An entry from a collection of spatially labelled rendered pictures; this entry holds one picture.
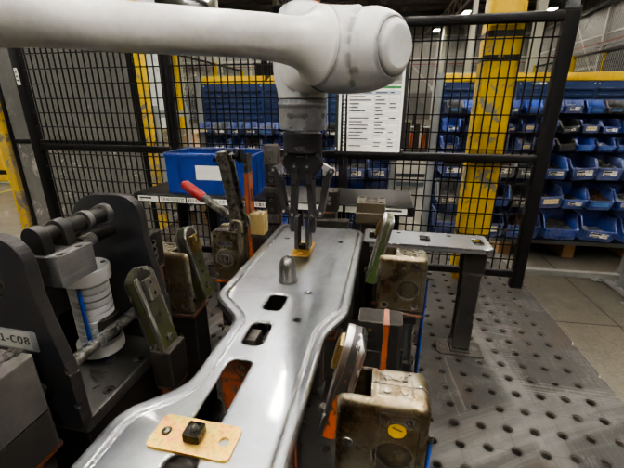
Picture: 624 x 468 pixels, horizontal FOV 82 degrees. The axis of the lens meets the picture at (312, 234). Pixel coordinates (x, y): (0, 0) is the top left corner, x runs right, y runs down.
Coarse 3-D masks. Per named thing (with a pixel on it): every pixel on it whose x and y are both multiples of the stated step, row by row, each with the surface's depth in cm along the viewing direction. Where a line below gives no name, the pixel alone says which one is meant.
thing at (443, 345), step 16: (464, 256) 84; (480, 256) 83; (464, 272) 85; (480, 272) 85; (464, 288) 87; (464, 304) 88; (464, 320) 90; (464, 336) 91; (448, 352) 93; (464, 352) 92; (480, 352) 93
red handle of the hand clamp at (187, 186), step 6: (186, 180) 77; (186, 186) 77; (192, 186) 77; (192, 192) 77; (198, 192) 77; (204, 192) 78; (198, 198) 77; (204, 198) 77; (210, 198) 78; (210, 204) 77; (216, 204) 77; (216, 210) 78; (222, 210) 77; (228, 216) 78
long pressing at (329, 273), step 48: (288, 240) 85; (336, 240) 85; (240, 288) 63; (288, 288) 63; (336, 288) 63; (240, 336) 50; (288, 336) 50; (192, 384) 41; (288, 384) 42; (144, 432) 35; (288, 432) 36
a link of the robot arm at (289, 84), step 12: (300, 0) 59; (312, 0) 60; (288, 12) 59; (300, 12) 59; (276, 72) 64; (288, 72) 60; (276, 84) 65; (288, 84) 62; (300, 84) 61; (288, 96) 64; (300, 96) 63; (312, 96) 63; (324, 96) 65
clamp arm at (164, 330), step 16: (144, 272) 47; (128, 288) 46; (144, 288) 47; (160, 288) 49; (144, 304) 46; (160, 304) 49; (144, 320) 47; (160, 320) 49; (144, 336) 48; (160, 336) 48; (176, 336) 52
